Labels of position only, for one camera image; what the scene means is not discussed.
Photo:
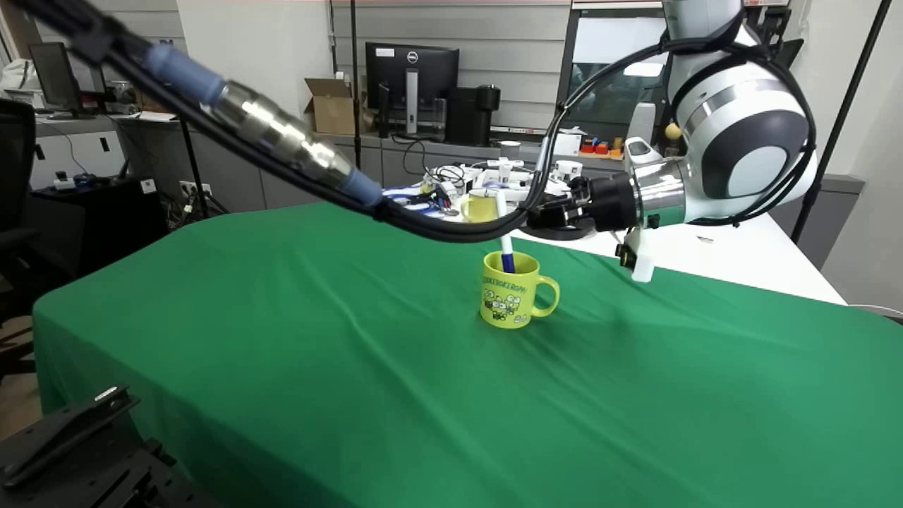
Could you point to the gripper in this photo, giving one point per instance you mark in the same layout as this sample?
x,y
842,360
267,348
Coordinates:
x,y
612,203

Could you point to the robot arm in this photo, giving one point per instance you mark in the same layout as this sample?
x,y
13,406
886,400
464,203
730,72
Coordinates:
x,y
741,106

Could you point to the white marker with blue cap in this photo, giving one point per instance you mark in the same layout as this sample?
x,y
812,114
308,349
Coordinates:
x,y
505,243

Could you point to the plain yellow mug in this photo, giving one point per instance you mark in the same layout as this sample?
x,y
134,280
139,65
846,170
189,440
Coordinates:
x,y
481,209

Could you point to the yellow mug with cartoon print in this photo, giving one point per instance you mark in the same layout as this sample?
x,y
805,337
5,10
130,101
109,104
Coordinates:
x,y
504,300

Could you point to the row of red orange blocks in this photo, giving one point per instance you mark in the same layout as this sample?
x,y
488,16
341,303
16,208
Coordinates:
x,y
600,148

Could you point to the yellow ball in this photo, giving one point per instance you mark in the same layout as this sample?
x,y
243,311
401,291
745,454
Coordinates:
x,y
673,131

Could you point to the white cup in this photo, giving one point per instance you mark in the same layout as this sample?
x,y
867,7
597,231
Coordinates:
x,y
509,149

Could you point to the white table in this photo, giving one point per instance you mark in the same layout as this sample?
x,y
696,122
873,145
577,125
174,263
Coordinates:
x,y
741,261

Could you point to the black coffee machine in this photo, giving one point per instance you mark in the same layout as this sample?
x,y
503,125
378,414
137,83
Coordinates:
x,y
469,116

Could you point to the black monitor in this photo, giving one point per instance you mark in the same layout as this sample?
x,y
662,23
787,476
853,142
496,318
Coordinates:
x,y
405,70

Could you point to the stand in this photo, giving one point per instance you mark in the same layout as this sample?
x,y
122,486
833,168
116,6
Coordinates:
x,y
355,85
194,162
843,113

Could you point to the cardboard box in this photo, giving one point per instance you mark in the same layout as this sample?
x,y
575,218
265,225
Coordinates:
x,y
331,109

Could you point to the green table cloth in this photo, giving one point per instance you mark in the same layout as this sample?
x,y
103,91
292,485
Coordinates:
x,y
353,353

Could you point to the white power strip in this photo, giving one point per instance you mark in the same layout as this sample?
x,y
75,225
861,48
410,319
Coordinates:
x,y
195,189

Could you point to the black cabinet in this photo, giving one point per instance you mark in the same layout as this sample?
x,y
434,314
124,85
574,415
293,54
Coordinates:
x,y
99,226

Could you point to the dark laptop screen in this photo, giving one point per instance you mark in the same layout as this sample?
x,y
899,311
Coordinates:
x,y
55,76

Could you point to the black office chair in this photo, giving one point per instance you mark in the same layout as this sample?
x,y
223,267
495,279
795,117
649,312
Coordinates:
x,y
15,212

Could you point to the black metal clamp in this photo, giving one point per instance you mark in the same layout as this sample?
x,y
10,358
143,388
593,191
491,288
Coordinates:
x,y
63,451

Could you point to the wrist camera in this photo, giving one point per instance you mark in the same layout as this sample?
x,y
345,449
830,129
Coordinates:
x,y
640,257

